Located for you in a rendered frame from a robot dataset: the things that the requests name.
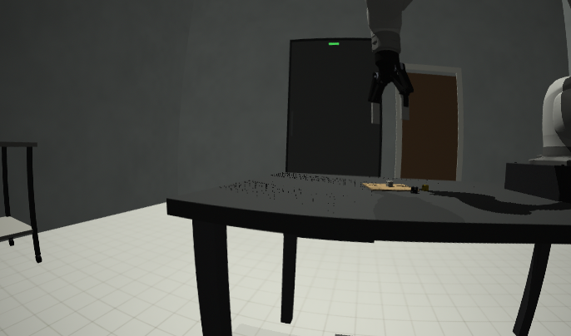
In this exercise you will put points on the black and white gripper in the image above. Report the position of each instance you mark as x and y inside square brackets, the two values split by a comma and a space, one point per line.
[389, 63]

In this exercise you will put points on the tan square mat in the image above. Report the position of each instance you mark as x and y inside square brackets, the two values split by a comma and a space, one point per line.
[395, 187]

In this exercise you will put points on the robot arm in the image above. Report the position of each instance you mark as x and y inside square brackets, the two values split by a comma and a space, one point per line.
[385, 20]

